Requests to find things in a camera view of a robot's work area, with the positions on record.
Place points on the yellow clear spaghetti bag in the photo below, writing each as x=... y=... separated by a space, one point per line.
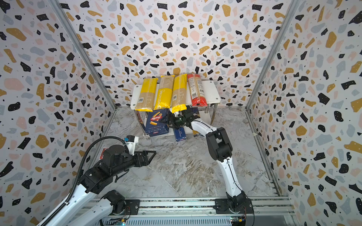
x=179 y=94

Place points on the blue Barilla rigatoni box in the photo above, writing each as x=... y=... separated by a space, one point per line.
x=157 y=123

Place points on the red playing card box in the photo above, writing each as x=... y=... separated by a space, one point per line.
x=102 y=153

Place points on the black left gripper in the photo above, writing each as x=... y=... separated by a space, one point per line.
x=146 y=161

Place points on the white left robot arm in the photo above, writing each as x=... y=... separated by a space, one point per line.
x=91 y=183

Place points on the blue Barilla spaghetti box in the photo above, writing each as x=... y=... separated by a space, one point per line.
x=179 y=134

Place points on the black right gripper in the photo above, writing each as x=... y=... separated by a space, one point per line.
x=168 y=117

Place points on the red spaghetti bag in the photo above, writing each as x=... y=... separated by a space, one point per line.
x=196 y=90

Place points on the yellow Pastatime spaghetti bag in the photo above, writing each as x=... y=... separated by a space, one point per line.
x=164 y=94

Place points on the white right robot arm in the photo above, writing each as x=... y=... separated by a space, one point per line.
x=220 y=149

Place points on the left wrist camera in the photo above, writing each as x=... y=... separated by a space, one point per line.
x=131 y=142

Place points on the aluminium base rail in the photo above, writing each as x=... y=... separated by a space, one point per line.
x=207 y=211

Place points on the blue Ankara spaghetti bag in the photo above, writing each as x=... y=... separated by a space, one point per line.
x=196 y=111

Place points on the white two-tier shelf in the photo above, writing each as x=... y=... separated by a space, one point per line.
x=207 y=114

